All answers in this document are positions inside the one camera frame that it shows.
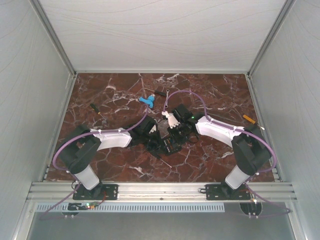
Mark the aluminium mounting rail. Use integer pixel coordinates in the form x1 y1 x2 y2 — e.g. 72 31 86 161
26 181 297 203

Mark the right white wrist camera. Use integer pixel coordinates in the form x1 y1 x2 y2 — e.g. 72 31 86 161
161 111 180 129

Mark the blue plastic fitting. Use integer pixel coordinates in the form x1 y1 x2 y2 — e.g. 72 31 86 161
139 94 156 109

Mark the black yellow screwdriver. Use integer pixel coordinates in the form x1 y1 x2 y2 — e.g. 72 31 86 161
90 103 107 121

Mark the small black screwdriver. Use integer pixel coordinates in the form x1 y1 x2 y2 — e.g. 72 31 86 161
152 153 172 168

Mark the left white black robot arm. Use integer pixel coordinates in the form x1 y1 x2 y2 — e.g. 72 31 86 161
52 115 159 199

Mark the orange handled screwdriver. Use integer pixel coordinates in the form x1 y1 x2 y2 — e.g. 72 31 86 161
243 114 265 131

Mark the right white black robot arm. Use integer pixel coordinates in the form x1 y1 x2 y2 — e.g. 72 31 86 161
161 104 272 200

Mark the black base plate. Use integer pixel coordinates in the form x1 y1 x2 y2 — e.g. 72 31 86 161
201 182 251 201
72 183 119 201

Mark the grey slotted cable duct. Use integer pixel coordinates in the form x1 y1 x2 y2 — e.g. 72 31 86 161
50 202 225 213

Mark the black handled screwdriver top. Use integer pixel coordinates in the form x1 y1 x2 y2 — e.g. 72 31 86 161
145 88 167 96

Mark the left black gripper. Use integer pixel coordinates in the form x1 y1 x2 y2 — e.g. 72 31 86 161
141 129 168 155

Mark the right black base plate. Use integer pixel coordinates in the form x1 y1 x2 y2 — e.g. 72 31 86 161
201 182 251 201

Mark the clear plastic fuse box cover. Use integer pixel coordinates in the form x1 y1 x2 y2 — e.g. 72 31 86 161
157 119 169 131

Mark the black fuse box base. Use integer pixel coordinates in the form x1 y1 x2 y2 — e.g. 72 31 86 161
161 136 182 156

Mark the silver combination wrench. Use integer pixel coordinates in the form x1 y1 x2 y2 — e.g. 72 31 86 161
166 88 172 97

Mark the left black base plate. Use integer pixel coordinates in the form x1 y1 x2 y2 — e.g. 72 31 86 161
72 183 119 201

